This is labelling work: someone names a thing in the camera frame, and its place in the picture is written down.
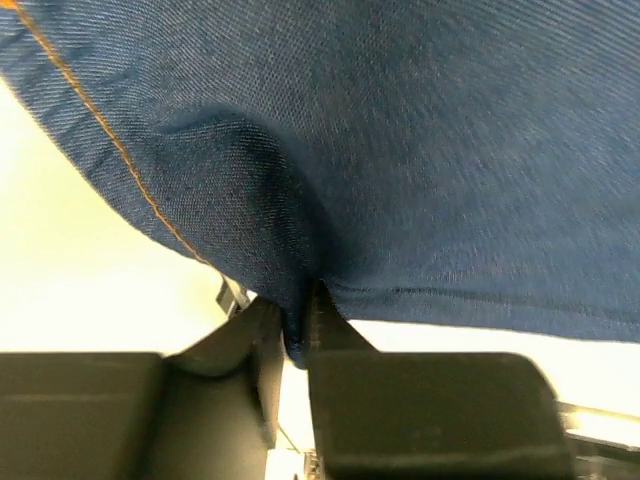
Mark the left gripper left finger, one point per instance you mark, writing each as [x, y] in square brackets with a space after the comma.
[209, 412]

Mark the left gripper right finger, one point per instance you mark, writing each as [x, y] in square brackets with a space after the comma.
[381, 415]

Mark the dark blue denim trousers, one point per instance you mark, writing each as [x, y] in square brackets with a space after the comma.
[463, 163]

